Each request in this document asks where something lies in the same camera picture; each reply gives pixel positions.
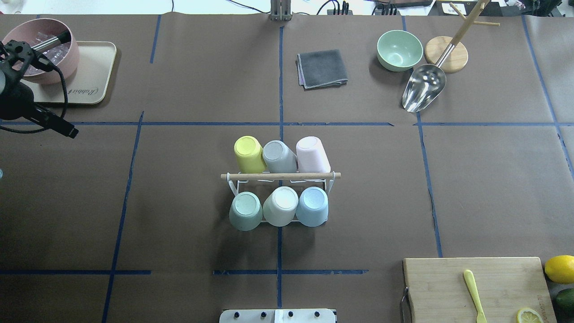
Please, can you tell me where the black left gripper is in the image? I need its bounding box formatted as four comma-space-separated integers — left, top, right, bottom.
0, 40, 78, 139

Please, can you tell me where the green cup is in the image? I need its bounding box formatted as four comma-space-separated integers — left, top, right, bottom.
228, 192, 263, 231

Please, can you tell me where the pink cup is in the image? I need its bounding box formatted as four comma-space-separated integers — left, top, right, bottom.
296, 136, 331, 173

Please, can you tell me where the yellow cup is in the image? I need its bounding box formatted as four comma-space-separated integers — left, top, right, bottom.
234, 135, 267, 174

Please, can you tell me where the grey cup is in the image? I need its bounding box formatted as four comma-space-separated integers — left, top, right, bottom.
262, 140, 298, 173

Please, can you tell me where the white cup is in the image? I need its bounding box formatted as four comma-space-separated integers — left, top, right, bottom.
263, 186, 299, 227

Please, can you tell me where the light blue cup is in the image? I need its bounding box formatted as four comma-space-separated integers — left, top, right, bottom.
295, 187, 329, 227

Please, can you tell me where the beige tray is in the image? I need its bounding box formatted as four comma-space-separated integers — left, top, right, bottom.
22, 41, 117, 105

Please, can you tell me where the pink bowl with ice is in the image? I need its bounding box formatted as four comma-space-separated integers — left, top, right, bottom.
3, 18, 80, 84

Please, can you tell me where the metal pestle black tip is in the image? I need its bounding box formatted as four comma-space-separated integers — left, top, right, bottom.
31, 30, 72, 52

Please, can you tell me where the grey folded cloth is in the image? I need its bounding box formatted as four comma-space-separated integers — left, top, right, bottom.
296, 49, 348, 90

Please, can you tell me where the green bowl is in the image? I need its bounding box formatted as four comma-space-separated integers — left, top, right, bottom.
377, 30, 424, 72

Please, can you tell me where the metal scoop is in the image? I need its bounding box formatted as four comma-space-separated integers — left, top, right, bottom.
402, 40, 460, 113

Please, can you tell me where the wooden cutting board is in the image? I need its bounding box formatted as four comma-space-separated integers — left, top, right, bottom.
403, 257, 557, 323

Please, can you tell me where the yellow plastic knife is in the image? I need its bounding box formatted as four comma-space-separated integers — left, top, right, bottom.
463, 269, 487, 323

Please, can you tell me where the lemon slice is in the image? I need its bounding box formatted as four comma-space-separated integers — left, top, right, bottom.
516, 307, 544, 323

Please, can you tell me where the yellow lemon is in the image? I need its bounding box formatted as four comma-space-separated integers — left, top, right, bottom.
544, 255, 574, 284

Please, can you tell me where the green avocado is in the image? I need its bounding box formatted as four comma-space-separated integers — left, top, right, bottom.
554, 288, 574, 317

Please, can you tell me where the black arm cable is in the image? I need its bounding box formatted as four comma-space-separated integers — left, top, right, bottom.
0, 54, 69, 134

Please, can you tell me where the aluminium frame post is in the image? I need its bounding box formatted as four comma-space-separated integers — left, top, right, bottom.
269, 0, 293, 21

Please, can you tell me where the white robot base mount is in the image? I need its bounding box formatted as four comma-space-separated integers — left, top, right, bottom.
219, 308, 338, 323

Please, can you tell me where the white wire cup holder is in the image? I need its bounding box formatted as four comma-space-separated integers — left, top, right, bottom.
221, 172, 341, 223

